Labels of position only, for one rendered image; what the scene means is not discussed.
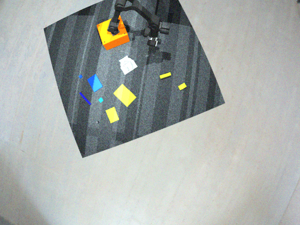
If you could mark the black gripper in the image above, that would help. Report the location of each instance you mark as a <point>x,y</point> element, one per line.
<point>152,42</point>

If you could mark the blue rectangular plate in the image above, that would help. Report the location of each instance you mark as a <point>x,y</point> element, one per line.
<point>95,83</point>

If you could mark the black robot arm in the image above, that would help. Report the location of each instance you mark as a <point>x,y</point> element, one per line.
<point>154,22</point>

